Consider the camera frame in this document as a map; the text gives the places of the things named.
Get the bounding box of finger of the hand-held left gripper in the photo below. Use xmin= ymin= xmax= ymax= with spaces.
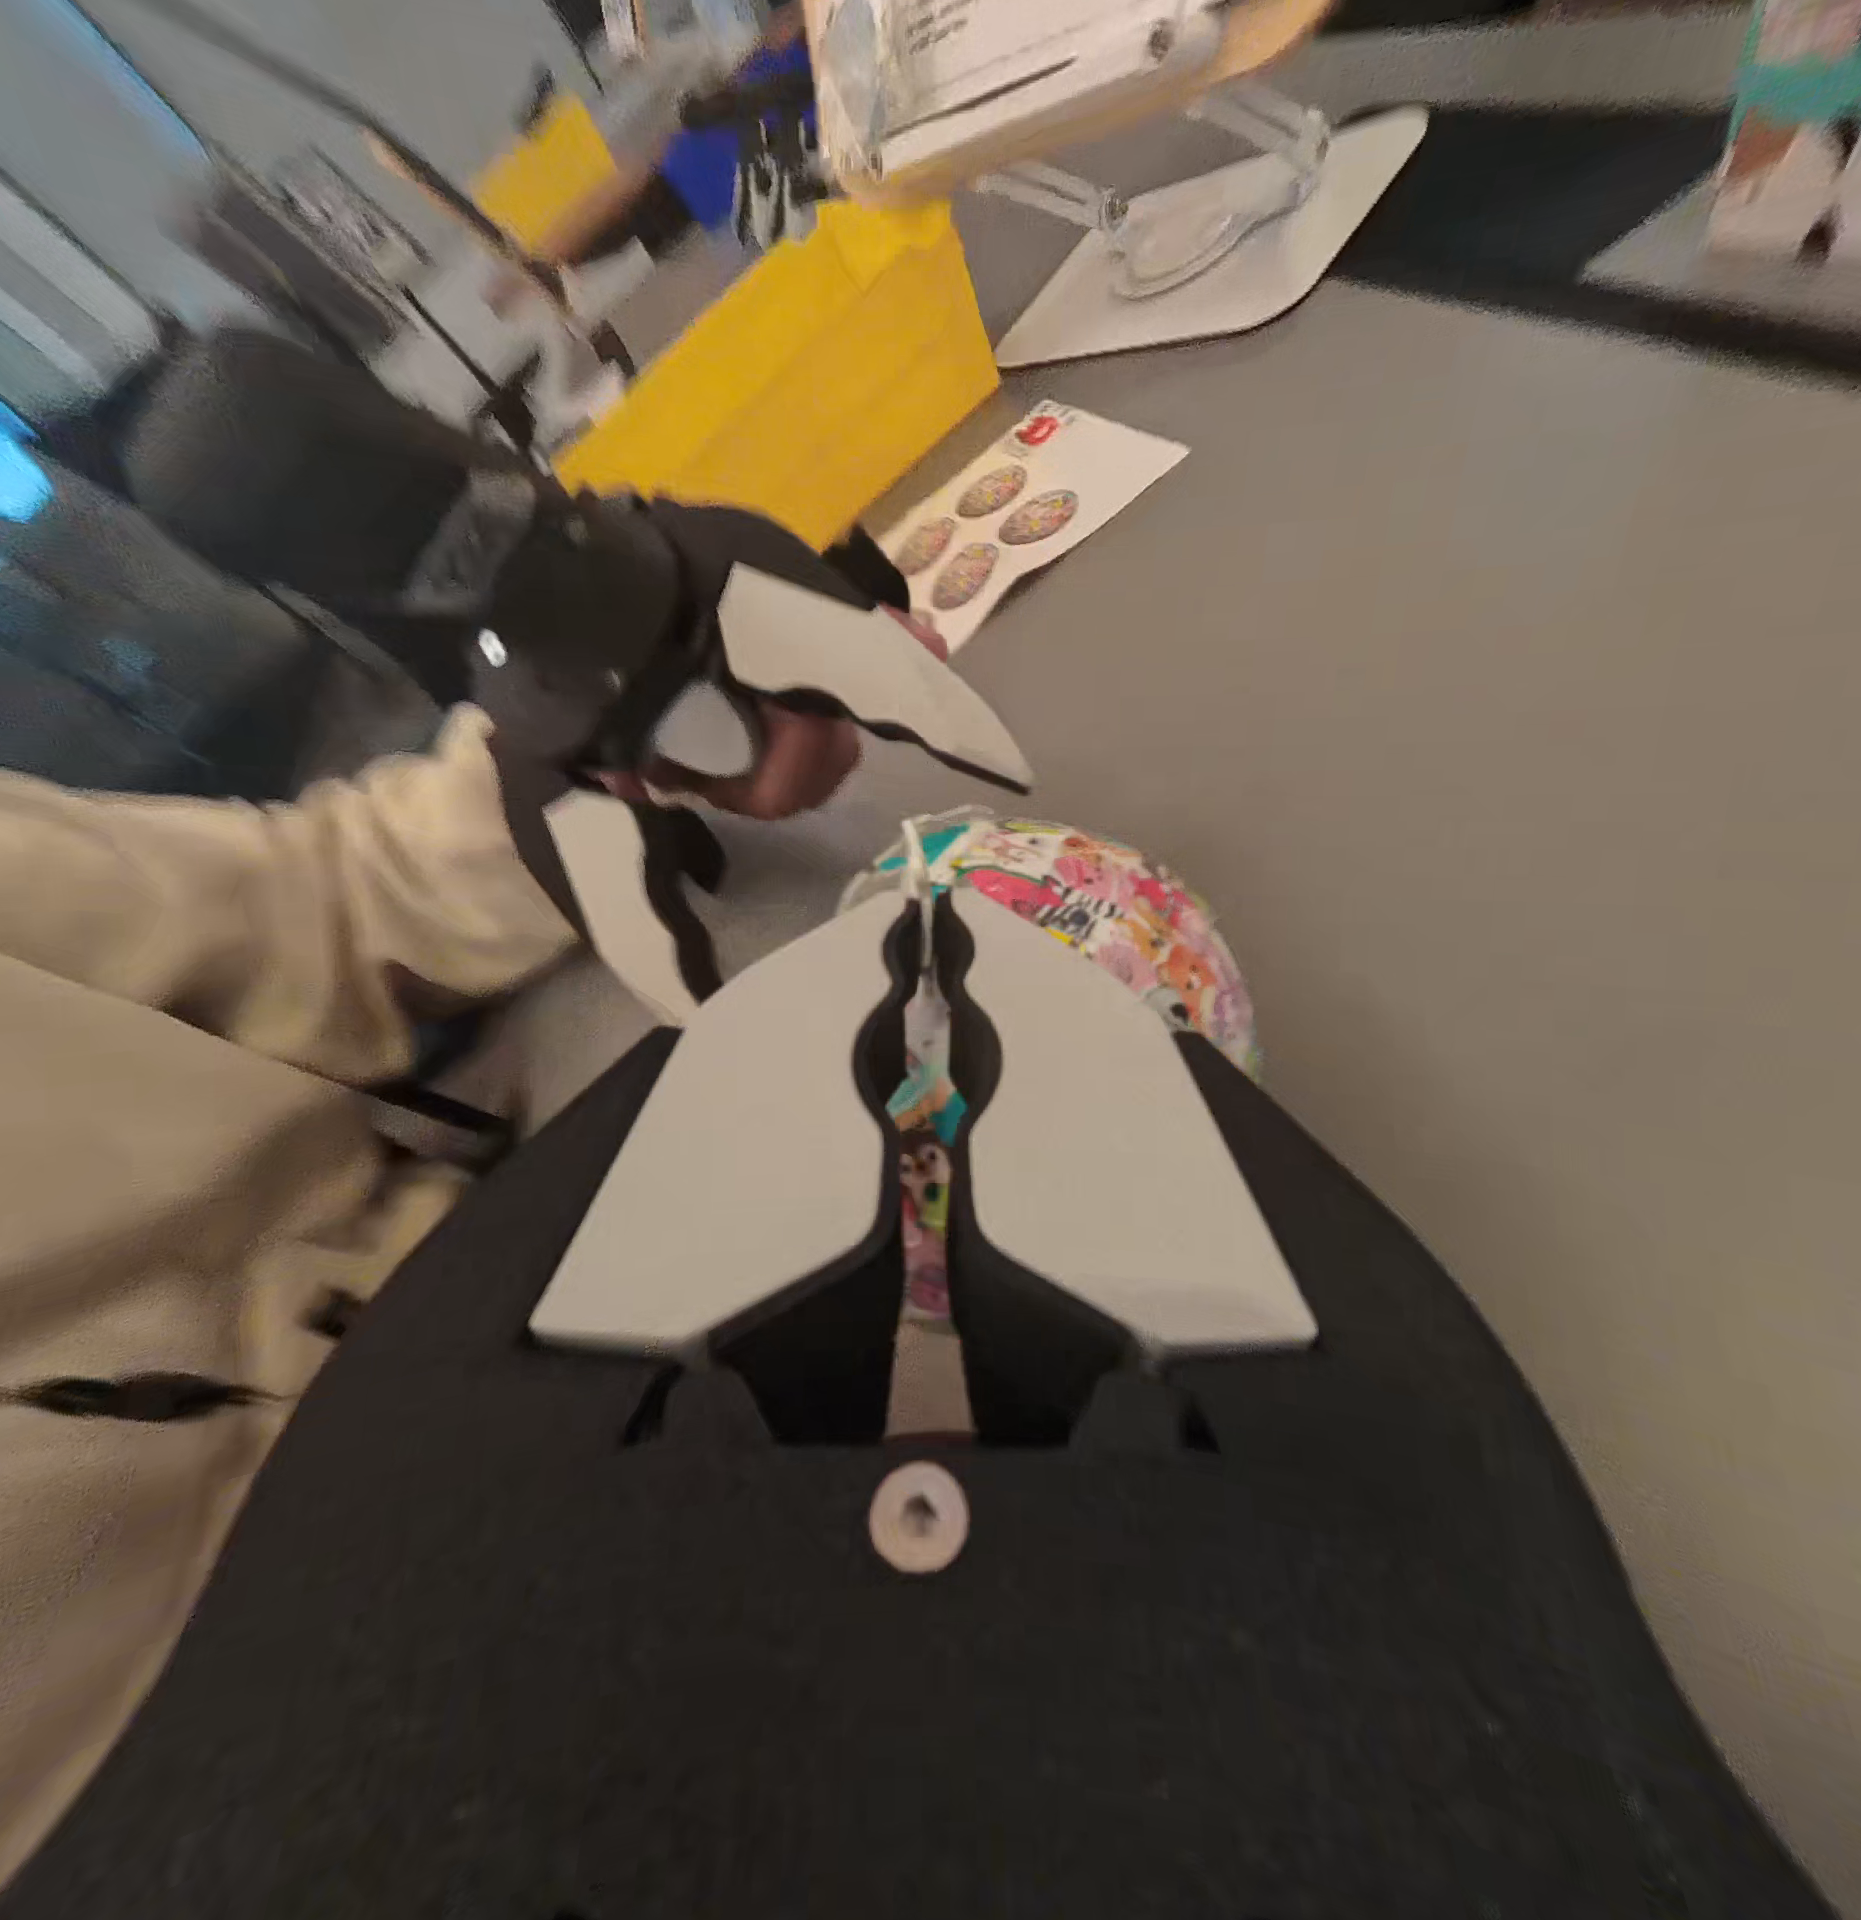
xmin=716 ymin=562 xmax=1037 ymax=795
xmin=548 ymin=791 xmax=726 ymax=1010

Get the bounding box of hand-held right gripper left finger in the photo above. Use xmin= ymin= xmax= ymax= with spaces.
xmin=530 ymin=898 xmax=931 ymax=1445

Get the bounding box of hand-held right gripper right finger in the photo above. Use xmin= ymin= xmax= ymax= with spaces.
xmin=929 ymin=888 xmax=1320 ymax=1449

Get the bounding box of colourful puzzle ball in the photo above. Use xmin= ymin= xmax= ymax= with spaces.
xmin=842 ymin=810 xmax=1262 ymax=1330

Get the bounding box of puzzle instruction leaflet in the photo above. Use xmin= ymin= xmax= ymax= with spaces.
xmin=855 ymin=397 xmax=1190 ymax=655

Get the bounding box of teal puzzle picture box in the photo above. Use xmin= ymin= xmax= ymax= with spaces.
xmin=1710 ymin=0 xmax=1861 ymax=257

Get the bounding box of person's left hand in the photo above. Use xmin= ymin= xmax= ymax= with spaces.
xmin=593 ymin=693 xmax=869 ymax=823

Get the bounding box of yellow box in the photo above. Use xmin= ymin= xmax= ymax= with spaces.
xmin=548 ymin=194 xmax=1003 ymax=549

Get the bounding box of yellow plastic bin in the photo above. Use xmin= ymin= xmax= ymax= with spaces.
xmin=472 ymin=97 xmax=618 ymax=257

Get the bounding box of clear stand with white base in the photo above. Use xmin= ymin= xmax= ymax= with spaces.
xmin=977 ymin=82 xmax=1430 ymax=373

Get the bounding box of person's cream sweatshirt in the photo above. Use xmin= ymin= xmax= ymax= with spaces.
xmin=0 ymin=938 xmax=474 ymax=1914

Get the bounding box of dark table cable hatch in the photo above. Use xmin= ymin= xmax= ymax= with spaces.
xmin=1329 ymin=105 xmax=1736 ymax=294

